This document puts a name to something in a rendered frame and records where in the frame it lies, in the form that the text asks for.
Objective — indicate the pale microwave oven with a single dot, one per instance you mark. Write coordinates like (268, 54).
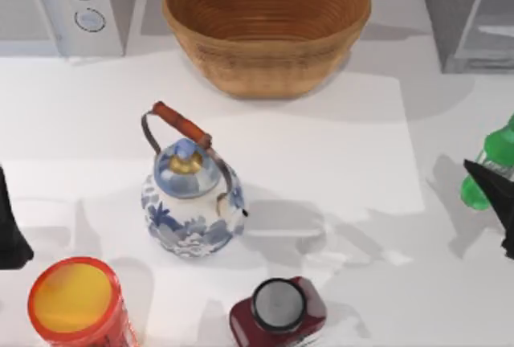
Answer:
(36, 9)

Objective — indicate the blue and white teapot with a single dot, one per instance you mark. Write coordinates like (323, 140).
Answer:
(188, 202)

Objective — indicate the dark red bottle black cap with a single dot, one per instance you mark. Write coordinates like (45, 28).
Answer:
(277, 311)

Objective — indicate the brown woven basket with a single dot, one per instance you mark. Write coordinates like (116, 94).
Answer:
(265, 29)

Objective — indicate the green bottle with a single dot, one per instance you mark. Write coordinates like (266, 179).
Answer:
(492, 158)

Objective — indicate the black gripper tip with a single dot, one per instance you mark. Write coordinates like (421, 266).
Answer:
(10, 226)
(498, 202)

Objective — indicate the red cup with yellow inside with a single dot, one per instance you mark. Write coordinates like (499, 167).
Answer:
(76, 303)

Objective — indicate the round microwave knob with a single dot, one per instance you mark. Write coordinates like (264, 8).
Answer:
(89, 20)

